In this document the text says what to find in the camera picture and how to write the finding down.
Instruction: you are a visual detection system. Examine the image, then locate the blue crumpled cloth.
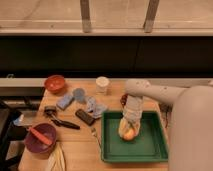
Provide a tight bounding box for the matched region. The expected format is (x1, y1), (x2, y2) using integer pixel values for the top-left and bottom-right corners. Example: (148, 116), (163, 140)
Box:
(86, 96), (107, 119)

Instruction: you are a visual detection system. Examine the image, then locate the blue round sponge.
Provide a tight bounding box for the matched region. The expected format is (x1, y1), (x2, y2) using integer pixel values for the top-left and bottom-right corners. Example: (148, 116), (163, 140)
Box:
(73, 88), (86, 103)

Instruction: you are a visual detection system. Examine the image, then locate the metal fork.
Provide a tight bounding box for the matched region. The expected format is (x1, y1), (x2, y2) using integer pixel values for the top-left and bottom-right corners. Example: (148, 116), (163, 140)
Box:
(91, 127), (101, 149)

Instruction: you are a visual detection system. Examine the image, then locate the black chair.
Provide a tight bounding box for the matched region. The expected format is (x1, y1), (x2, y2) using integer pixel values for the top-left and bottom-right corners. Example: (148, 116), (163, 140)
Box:
(0, 99), (38, 171)

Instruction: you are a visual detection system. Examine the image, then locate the yellow corn husk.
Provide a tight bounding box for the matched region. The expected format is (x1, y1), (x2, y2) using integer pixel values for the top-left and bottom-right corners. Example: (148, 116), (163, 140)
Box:
(45, 142), (66, 171)

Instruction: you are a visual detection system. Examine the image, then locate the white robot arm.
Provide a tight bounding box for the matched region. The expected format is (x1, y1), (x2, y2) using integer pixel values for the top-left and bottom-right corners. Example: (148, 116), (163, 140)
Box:
(118, 79), (213, 171)

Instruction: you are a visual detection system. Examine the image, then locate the purple bowl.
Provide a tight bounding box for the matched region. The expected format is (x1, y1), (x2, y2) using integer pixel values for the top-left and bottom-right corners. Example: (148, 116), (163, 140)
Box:
(25, 123), (57, 154)

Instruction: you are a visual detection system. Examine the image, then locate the green plastic tray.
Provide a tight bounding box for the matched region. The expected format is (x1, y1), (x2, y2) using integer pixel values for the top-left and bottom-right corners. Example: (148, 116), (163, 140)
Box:
(101, 111), (168, 163)

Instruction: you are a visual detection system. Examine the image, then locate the white plastic cup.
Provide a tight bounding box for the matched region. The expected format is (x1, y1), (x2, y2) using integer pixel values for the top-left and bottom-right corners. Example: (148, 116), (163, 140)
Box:
(95, 76), (110, 94)

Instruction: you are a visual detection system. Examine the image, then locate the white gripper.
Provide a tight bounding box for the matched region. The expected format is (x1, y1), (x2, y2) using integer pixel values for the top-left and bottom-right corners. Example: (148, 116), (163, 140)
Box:
(118, 95), (143, 137)

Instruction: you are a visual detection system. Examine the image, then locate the orange bowl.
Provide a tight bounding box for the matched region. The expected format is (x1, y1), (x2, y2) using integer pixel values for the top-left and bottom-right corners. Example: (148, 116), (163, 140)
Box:
(44, 75), (65, 93)

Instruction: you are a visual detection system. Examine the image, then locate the black rectangular remote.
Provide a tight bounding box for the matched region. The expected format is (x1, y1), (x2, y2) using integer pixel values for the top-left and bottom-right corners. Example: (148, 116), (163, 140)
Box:
(75, 109), (95, 126)

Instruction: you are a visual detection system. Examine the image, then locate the orange spatula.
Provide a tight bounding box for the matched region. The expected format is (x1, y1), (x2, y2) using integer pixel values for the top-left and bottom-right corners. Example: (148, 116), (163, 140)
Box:
(29, 127), (52, 146)

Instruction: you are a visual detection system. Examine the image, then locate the blue sponge block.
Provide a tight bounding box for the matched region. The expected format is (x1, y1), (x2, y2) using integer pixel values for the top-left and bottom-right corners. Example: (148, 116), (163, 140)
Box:
(56, 94), (74, 110)

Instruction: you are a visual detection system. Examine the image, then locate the bunch of red grapes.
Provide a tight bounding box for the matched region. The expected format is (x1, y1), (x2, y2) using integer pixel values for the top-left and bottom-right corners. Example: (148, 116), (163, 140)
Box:
(120, 94), (128, 107)

